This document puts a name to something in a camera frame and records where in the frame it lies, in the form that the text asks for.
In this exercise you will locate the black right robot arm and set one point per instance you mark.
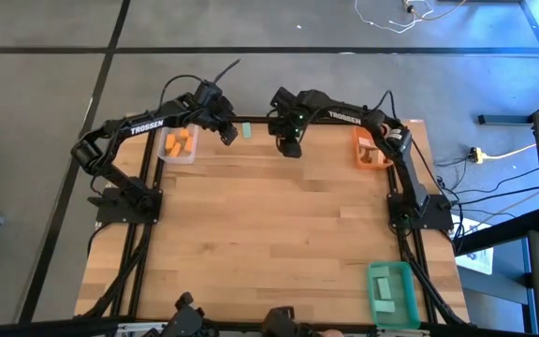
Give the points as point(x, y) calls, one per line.
point(391, 140)

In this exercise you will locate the black diagonal metal bar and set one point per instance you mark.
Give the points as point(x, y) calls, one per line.
point(499, 231)

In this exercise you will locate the orange wooden cube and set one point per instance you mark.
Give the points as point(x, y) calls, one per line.
point(184, 134)
point(188, 144)

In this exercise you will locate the person's hand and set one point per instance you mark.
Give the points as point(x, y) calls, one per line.
point(331, 333)

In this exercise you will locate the white paper sheet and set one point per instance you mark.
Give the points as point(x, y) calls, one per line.
point(480, 262)

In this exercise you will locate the clear plastic bin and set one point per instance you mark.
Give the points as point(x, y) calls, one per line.
point(178, 146)

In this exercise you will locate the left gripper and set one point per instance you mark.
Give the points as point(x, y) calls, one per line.
point(211, 110)

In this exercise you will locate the silver metal bracket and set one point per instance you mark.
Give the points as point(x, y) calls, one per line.
point(403, 332)
point(129, 327)

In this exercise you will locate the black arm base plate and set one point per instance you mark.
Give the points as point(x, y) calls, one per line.
point(110, 215)
point(438, 217)

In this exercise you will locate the orange plastic bin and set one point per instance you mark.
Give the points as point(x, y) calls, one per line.
point(371, 150)

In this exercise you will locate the green plastic bin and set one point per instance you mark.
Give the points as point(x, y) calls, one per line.
point(391, 295)

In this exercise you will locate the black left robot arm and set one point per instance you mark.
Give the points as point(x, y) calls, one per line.
point(124, 131)

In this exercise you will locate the black aluminium table frame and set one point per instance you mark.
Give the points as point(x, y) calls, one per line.
point(260, 119)

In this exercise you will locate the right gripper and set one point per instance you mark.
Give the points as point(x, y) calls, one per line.
point(288, 114)

